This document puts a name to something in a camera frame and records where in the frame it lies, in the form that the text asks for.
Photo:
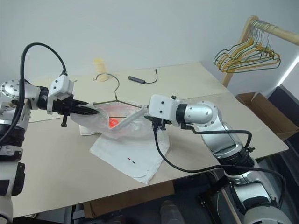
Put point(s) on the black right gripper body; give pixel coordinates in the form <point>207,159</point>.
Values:
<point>160,124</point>

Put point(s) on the pale yellow plastic cup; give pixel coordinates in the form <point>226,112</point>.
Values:
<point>101,68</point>

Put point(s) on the white shorts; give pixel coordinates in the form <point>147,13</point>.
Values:
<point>130,149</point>

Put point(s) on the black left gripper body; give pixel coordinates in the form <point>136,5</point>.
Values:
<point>63,106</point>

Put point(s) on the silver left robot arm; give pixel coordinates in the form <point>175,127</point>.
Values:
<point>14,88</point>

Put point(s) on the brown cardboard box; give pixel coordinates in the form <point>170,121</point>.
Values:
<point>268,112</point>

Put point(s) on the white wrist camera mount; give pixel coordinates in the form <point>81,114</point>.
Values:
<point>60,86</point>
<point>162,108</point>

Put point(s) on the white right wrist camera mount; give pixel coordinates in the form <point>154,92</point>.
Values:
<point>162,108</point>

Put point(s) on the wooden clothes rack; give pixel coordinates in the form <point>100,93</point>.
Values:
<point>280,31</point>

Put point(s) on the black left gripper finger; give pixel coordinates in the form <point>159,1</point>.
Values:
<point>81,103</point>
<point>88,110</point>

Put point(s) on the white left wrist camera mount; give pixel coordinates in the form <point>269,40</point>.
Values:
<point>60,86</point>

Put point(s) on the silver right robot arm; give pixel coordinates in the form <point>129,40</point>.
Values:
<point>203,113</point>

